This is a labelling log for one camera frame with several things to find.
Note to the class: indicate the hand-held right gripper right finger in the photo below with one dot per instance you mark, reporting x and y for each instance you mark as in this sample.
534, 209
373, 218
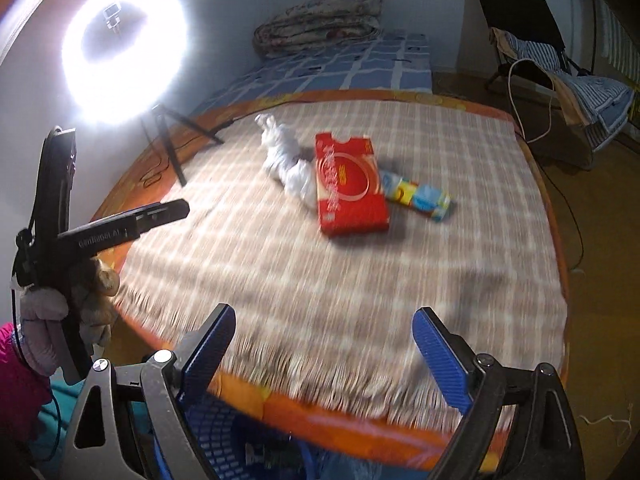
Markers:
440, 355

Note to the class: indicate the person's left hand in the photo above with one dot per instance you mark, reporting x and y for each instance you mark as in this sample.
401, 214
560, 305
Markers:
40, 330

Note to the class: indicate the blue checkered bed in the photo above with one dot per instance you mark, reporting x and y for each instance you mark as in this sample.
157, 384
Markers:
350, 67

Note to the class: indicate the light blue tube packet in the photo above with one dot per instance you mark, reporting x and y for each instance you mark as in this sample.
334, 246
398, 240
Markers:
420, 197

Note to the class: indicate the plaid fringed cloth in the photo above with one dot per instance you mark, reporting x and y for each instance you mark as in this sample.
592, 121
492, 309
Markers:
325, 285

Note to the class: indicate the black folding chair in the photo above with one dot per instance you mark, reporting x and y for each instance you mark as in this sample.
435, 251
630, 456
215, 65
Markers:
520, 10

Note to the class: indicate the red cardboard box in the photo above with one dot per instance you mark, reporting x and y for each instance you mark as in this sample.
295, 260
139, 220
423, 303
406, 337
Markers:
350, 190

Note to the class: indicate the white woven wall hanging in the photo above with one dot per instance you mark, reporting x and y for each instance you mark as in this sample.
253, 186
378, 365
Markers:
622, 45

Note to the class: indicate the tan cloth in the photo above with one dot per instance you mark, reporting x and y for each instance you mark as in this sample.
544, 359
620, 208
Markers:
570, 105

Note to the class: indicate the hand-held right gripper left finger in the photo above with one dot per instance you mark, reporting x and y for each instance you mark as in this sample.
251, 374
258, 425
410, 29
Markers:
210, 350

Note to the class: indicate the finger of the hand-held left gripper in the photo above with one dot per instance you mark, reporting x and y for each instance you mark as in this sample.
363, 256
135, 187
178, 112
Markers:
165, 212

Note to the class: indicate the folded floral quilt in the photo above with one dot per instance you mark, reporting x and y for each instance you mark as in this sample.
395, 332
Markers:
315, 25

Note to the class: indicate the black tripod stand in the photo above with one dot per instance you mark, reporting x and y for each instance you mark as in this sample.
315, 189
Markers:
170, 150

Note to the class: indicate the blue plastic basket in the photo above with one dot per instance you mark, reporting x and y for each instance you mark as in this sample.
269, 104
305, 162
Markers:
220, 440

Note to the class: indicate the teal cloth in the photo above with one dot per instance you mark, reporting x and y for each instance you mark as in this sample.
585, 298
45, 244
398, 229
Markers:
65, 430

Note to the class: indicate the blue striped cushion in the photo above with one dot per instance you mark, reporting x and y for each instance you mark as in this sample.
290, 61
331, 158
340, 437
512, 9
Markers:
600, 95

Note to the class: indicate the person's left forearm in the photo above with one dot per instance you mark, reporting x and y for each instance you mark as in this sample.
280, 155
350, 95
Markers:
17, 385

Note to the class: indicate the white plastic bag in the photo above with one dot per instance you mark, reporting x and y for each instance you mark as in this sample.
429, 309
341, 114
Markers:
295, 175

